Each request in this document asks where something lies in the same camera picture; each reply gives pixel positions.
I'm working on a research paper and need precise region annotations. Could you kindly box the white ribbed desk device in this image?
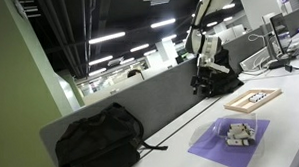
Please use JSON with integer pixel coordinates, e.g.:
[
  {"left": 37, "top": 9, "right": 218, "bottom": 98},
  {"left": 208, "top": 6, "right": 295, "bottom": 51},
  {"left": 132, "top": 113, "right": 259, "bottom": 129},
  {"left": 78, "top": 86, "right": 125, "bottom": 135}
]
[{"left": 238, "top": 46, "right": 273, "bottom": 73}]

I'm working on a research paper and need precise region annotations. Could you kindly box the white wifi router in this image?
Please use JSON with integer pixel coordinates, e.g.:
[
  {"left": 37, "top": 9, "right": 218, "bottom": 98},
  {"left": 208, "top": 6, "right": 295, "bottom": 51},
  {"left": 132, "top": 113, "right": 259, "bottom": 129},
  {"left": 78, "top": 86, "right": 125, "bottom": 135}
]
[{"left": 14, "top": 0, "right": 30, "bottom": 21}]

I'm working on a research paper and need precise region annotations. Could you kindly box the purple mat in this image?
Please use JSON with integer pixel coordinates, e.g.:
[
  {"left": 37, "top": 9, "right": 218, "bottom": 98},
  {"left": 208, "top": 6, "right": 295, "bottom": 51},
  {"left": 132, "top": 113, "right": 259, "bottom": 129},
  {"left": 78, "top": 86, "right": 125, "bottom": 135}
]
[{"left": 186, "top": 114, "right": 272, "bottom": 167}]

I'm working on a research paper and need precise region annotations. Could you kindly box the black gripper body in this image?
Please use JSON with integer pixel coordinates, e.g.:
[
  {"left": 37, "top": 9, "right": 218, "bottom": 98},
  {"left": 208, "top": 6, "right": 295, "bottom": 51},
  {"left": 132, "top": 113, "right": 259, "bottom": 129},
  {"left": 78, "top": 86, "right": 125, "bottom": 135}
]
[{"left": 198, "top": 66, "right": 226, "bottom": 90}]

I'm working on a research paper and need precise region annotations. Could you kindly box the light wooden tray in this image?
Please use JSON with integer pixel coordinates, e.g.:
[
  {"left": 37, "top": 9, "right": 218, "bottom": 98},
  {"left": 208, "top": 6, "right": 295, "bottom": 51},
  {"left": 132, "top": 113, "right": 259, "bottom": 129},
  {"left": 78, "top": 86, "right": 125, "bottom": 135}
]
[{"left": 223, "top": 87, "right": 284, "bottom": 115}]

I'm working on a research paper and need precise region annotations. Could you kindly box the black backpack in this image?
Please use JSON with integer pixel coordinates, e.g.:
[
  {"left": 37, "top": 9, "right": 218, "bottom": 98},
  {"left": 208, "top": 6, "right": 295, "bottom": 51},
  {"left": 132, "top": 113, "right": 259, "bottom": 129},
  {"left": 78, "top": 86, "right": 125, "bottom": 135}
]
[{"left": 53, "top": 100, "right": 169, "bottom": 167}]

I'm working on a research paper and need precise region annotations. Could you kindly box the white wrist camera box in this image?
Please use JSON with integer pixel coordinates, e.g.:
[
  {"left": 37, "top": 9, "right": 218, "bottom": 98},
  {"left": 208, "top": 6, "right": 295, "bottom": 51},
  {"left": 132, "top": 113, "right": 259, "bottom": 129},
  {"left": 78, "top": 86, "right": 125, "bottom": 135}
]
[{"left": 198, "top": 55, "right": 231, "bottom": 76}]

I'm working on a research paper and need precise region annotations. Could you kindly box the black draped cover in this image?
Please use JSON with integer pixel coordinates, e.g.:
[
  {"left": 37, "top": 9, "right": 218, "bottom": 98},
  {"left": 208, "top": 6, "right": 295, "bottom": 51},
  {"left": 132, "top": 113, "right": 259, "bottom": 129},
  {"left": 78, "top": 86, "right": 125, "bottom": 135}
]
[{"left": 206, "top": 46, "right": 245, "bottom": 97}]

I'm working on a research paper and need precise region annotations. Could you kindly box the fluorescent ceiling light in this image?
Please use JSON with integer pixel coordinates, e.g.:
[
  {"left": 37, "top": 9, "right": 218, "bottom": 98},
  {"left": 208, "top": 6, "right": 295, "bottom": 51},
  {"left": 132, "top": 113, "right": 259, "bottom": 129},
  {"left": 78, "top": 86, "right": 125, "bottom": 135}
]
[
  {"left": 88, "top": 67, "right": 107, "bottom": 78},
  {"left": 205, "top": 21, "right": 220, "bottom": 28},
  {"left": 88, "top": 31, "right": 127, "bottom": 46},
  {"left": 222, "top": 2, "right": 237, "bottom": 11},
  {"left": 88, "top": 55, "right": 114, "bottom": 67},
  {"left": 129, "top": 42, "right": 150, "bottom": 53},
  {"left": 150, "top": 18, "right": 177, "bottom": 29}
]

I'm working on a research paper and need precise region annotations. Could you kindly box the clear plastic bowl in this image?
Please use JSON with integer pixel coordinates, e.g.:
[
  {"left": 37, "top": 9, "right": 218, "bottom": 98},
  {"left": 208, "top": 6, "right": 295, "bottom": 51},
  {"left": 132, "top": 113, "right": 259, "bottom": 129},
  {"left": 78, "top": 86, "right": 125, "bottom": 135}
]
[{"left": 220, "top": 121, "right": 264, "bottom": 150}]

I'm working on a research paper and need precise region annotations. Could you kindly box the grey desk partition panel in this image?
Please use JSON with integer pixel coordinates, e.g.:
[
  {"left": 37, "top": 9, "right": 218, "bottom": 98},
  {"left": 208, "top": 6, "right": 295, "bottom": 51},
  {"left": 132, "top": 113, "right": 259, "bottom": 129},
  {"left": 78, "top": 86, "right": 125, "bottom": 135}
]
[{"left": 36, "top": 25, "right": 271, "bottom": 167}]

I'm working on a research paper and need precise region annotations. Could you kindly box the black computer monitor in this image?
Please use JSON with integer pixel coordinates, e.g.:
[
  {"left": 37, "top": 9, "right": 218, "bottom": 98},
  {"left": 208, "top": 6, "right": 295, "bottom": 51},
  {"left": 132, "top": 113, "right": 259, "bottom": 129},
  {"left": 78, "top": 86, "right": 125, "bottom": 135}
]
[{"left": 269, "top": 12, "right": 292, "bottom": 57}]

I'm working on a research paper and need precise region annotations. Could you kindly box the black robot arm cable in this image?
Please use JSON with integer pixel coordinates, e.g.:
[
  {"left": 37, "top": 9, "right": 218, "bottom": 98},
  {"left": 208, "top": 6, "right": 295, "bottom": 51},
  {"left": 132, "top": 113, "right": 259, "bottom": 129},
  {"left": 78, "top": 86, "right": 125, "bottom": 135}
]
[{"left": 190, "top": 0, "right": 217, "bottom": 31}]

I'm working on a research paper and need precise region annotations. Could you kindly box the black power adapter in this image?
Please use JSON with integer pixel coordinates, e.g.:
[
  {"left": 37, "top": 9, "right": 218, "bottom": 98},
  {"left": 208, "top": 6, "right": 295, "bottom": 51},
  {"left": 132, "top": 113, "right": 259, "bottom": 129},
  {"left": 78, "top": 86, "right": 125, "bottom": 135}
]
[{"left": 268, "top": 58, "right": 293, "bottom": 73}]

